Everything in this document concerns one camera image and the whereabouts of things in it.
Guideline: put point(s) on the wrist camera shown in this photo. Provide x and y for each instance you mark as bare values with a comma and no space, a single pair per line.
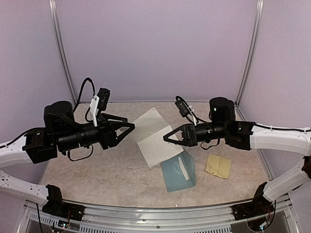
103,96
182,107

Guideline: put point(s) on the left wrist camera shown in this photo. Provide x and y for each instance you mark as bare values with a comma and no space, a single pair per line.
103,96

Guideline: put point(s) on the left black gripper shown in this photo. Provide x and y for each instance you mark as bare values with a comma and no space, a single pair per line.
107,129

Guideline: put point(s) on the lined letter paper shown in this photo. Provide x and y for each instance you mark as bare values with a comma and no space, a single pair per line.
148,134

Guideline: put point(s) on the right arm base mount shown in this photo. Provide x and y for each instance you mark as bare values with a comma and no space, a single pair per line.
251,209

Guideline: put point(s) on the aluminium front rail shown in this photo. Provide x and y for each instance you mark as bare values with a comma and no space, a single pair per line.
202,219

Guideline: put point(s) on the blue envelope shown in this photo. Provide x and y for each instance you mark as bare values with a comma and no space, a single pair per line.
179,172

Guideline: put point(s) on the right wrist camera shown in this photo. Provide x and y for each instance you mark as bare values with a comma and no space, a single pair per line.
182,107

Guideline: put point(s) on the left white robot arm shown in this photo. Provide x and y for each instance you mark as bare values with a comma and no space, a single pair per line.
62,133

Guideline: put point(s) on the right aluminium corner post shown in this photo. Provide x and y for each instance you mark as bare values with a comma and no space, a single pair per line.
251,51

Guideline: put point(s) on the folded yellow paper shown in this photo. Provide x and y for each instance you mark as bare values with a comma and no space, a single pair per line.
218,166

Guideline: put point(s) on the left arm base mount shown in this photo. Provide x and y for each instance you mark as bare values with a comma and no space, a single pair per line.
66,210

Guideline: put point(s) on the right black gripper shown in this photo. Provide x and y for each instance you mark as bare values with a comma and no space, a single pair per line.
192,141

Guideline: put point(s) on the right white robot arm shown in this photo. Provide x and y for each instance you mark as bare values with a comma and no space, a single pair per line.
247,135

